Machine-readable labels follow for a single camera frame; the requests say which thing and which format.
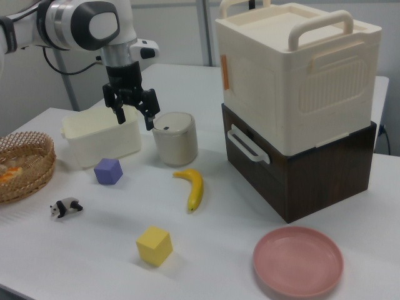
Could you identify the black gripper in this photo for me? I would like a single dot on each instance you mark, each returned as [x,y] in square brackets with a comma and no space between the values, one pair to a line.
[124,78]

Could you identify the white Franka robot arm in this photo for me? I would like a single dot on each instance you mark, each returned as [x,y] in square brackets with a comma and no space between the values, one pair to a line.
[62,25]

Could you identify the white plastic bin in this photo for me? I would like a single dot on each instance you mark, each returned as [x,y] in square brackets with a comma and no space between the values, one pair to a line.
[103,137]

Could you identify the small cream trash can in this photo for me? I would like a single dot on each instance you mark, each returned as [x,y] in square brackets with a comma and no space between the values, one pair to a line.
[176,143]

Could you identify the purple cube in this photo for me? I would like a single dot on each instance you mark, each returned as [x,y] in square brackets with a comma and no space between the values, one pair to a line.
[107,172]

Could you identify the orange tape strip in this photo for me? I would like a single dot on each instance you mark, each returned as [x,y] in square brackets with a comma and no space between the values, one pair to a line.
[225,72]

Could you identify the yellow banana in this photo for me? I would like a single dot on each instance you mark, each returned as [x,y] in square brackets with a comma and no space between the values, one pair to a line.
[196,187]

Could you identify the toy panda figure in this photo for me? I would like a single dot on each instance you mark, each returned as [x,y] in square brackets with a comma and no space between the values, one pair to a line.
[67,206]

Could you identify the woven wicker basket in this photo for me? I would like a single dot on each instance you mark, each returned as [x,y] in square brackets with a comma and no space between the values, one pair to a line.
[31,175]

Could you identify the yellow cube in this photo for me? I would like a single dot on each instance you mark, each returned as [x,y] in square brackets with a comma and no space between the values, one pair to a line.
[153,247]

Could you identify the orange striped bread loaf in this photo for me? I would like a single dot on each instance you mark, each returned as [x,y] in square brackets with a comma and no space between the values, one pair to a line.
[11,173]

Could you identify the cream plastic storage box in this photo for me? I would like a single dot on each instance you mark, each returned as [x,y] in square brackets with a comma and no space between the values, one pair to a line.
[281,78]

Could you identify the dark brown wooden cabinet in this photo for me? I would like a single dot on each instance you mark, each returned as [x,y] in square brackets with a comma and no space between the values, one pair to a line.
[328,178]

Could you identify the pink plate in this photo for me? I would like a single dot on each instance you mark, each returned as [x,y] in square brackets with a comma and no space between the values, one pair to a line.
[297,262]

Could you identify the grey metal frame post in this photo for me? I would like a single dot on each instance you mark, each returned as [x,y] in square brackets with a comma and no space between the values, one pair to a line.
[207,31]

